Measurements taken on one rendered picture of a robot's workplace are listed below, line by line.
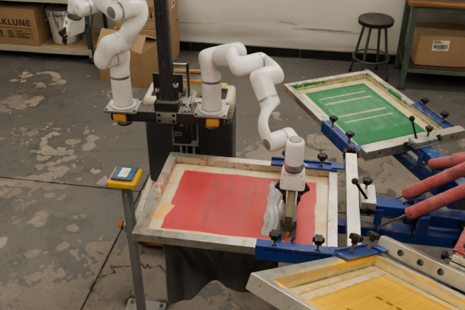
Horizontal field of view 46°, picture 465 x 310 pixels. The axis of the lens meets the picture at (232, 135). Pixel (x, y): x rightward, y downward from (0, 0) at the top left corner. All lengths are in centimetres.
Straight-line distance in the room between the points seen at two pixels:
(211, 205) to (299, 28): 389
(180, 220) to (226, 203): 22
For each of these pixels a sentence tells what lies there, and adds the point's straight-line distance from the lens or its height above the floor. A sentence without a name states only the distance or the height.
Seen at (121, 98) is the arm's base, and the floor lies 119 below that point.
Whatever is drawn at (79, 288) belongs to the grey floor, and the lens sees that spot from 343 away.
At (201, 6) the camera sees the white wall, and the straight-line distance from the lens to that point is 607.
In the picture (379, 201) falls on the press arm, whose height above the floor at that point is 104.
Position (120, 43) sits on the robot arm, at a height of 150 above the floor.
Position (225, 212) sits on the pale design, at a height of 96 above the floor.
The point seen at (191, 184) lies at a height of 96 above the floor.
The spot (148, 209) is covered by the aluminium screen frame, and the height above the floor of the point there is 99.
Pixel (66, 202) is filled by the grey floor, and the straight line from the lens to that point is 407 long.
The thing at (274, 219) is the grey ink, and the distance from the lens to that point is 227.
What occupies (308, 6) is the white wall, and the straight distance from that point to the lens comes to 592.
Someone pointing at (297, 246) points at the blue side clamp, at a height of 100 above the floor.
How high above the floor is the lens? 243
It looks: 32 degrees down
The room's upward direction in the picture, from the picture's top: straight up
